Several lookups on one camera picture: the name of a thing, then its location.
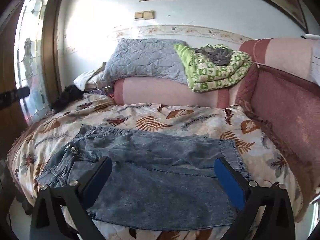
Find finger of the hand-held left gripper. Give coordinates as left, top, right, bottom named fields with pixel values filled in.
left=0, top=86, right=31, bottom=111

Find pink pillow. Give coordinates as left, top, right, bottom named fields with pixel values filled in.
left=112, top=37, right=320, bottom=224

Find leaf-print blanket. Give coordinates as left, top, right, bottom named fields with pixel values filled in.
left=6, top=92, right=303, bottom=240

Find beige cloth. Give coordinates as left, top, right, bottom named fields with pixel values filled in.
left=86, top=64, right=108, bottom=87

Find wooden door with glass pane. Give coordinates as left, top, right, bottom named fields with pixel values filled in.
left=0, top=0, right=68, bottom=155

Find white cloth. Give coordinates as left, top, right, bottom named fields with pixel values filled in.
left=74, top=70, right=105, bottom=92

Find blue denim pants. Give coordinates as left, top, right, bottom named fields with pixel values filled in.
left=35, top=124, right=253, bottom=232

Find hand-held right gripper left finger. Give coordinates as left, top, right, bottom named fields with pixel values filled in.
left=29, top=156, right=113, bottom=240

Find black cloth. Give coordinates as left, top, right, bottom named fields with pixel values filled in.
left=51, top=85, right=87, bottom=114

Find grey crumpled cloth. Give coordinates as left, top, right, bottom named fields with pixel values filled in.
left=195, top=45, right=234, bottom=66

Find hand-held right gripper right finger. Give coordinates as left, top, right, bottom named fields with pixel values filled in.
left=214, top=157, right=296, bottom=240

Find grey quilted pillow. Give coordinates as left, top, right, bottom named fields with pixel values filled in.
left=101, top=38, right=189, bottom=85

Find green patterned folded blanket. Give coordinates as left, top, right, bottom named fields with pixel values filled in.
left=174, top=43, right=253, bottom=93

